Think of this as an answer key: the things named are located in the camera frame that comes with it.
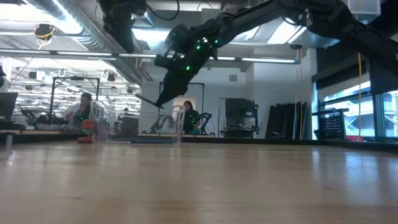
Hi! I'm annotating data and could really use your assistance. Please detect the black looped cable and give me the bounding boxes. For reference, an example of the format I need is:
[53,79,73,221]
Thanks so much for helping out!
[145,0,181,22]

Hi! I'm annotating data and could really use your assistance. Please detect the long ceiling light bar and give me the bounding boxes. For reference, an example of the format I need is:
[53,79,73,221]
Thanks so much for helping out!
[0,48,302,65]

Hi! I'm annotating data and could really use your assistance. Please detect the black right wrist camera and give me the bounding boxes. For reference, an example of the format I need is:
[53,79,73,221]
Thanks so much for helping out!
[154,54,175,70]

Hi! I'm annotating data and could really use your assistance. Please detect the black ceiling cable reel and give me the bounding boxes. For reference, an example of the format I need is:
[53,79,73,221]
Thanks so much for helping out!
[33,23,57,50]

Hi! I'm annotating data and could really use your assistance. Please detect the yellow hanging cord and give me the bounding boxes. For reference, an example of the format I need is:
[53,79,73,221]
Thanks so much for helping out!
[355,51,364,140]

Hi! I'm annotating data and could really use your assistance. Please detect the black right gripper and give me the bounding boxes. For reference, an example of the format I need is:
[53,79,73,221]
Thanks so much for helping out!
[154,18,226,108]

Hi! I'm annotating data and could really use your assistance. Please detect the black monitor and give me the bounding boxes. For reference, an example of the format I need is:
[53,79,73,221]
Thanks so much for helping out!
[0,91,19,119]

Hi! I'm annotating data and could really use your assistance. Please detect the black perforated cart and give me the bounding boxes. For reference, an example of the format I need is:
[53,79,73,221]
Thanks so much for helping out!
[312,108,350,141]

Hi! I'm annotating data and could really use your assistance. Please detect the short dark pen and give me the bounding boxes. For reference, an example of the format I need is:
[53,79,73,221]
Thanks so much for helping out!
[134,93,165,110]

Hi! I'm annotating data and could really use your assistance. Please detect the red stapler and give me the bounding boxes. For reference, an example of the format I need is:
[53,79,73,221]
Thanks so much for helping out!
[76,119,108,144]

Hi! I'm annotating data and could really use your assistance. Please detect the black station frame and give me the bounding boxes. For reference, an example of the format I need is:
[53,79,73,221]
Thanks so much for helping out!
[157,80,206,134]
[49,75,101,125]

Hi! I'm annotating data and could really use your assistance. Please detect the clear plastic bin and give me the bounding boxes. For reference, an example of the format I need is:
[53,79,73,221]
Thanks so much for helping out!
[89,101,187,146]

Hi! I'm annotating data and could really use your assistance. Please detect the black equipment cabinet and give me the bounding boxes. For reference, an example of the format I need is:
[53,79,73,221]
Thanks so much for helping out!
[223,97,261,139]

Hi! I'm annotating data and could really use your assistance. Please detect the black curtain panels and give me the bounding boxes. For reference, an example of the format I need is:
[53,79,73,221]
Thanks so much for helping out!
[265,101,313,141]

